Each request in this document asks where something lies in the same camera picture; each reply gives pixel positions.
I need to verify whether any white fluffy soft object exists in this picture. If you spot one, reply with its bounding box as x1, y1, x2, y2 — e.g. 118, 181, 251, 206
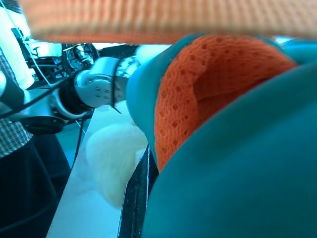
85, 123, 149, 209

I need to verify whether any orange and teal backpack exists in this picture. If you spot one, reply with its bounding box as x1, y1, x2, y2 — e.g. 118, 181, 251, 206
19, 0, 317, 238

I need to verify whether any dark background office equipment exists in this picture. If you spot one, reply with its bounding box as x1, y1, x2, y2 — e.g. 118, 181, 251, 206
10, 27, 105, 83

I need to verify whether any person in checked shirt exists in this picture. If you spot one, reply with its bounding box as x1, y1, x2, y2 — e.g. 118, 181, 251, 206
0, 0, 71, 238

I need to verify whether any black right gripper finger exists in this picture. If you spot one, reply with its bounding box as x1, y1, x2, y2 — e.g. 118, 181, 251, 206
117, 144, 159, 238

